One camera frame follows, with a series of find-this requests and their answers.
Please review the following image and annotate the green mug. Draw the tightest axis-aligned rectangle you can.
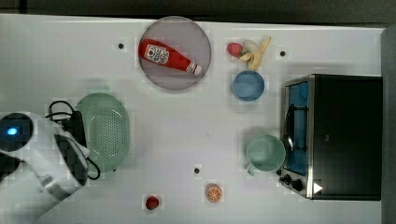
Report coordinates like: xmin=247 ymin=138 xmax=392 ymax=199
xmin=247 ymin=134 xmax=286 ymax=176

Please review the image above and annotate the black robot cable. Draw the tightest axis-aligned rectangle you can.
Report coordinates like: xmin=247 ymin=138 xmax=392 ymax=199
xmin=45 ymin=100 xmax=76 ymax=120

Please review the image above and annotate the blue bowl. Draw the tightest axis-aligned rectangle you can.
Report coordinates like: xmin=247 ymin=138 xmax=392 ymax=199
xmin=232 ymin=71 xmax=265 ymax=102

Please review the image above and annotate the black toaster oven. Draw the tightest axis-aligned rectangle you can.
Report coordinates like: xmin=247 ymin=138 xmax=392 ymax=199
xmin=276 ymin=74 xmax=383 ymax=201

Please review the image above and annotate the grey round plate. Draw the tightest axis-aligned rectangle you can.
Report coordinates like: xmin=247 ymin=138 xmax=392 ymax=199
xmin=137 ymin=16 xmax=211 ymax=91

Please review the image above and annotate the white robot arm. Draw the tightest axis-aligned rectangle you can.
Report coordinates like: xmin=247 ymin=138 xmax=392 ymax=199
xmin=1 ymin=112 xmax=90 ymax=224

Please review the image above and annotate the red strawberry toy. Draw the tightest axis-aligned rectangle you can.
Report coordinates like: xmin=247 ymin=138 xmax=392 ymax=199
xmin=146 ymin=196 xmax=160 ymax=210

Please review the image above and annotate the red ketchup bottle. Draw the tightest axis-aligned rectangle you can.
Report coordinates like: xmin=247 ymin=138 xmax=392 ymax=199
xmin=138 ymin=39 xmax=202 ymax=76

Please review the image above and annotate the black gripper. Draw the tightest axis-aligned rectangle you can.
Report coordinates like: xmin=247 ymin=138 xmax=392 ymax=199
xmin=62 ymin=111 xmax=87 ymax=147

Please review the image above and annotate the red green toy apple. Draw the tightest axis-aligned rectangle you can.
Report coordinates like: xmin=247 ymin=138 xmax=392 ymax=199
xmin=227 ymin=43 xmax=243 ymax=58

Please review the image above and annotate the orange slice toy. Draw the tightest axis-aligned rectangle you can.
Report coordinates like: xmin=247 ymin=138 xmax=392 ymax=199
xmin=205 ymin=184 xmax=222 ymax=203

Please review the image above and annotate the black oven door handle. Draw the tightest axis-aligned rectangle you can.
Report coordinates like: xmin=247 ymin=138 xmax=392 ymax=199
xmin=284 ymin=104 xmax=308 ymax=151

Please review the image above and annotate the green plastic strainer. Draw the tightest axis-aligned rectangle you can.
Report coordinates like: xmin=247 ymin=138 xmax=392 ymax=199
xmin=75 ymin=92 xmax=130 ymax=173

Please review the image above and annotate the peeled banana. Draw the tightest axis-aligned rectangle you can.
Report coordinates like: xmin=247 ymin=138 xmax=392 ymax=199
xmin=239 ymin=36 xmax=272 ymax=71

